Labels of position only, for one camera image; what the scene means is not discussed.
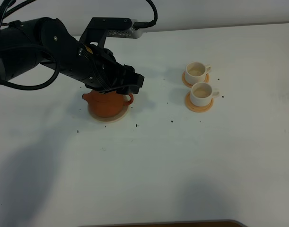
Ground white teacup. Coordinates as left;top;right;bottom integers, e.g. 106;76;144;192
185;62;211;85
190;82;220;107

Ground far orange cup coaster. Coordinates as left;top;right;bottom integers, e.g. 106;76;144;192
182;71;210;88

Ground near orange cup coaster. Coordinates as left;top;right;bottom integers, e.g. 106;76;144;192
184;92;214;113

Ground round beige teapot coaster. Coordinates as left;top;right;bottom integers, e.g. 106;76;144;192
88;106;129;123

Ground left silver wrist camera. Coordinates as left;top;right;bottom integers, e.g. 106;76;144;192
107;19;143;39

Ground brown clay teapot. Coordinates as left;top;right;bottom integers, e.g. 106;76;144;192
82;90;134;119

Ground orange cup coaster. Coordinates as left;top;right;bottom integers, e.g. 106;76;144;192
184;92;214;113
182;71;210;88

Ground near white teacup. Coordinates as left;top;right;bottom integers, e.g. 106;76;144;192
190;82;220;107

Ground left braided black cable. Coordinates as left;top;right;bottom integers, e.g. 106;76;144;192
0;0;158;91

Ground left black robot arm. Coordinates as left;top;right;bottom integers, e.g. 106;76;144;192
0;17;144;95

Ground far white teacup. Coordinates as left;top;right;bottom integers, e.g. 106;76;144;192
185;62;211;85

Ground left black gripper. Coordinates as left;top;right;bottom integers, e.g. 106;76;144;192
78;17;144;95

